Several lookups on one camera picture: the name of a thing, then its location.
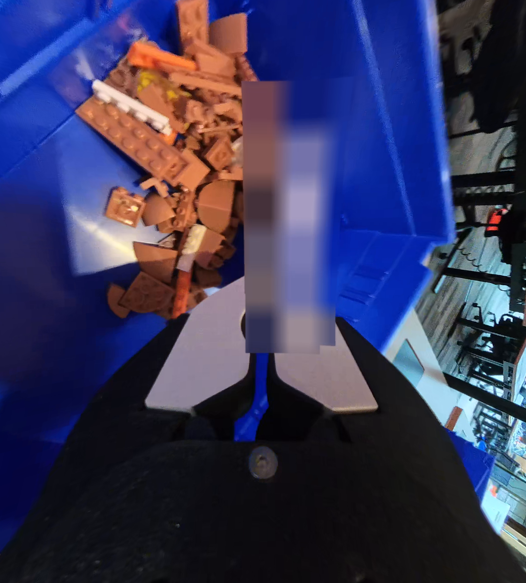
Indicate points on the blue plastic bin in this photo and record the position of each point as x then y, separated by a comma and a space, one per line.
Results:
39, 273

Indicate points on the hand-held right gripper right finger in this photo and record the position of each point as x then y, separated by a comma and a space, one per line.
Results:
322, 382

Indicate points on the pile of brown toy bricks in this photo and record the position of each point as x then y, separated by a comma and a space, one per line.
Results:
190, 159

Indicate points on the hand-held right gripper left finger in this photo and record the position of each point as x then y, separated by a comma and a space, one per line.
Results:
199, 360

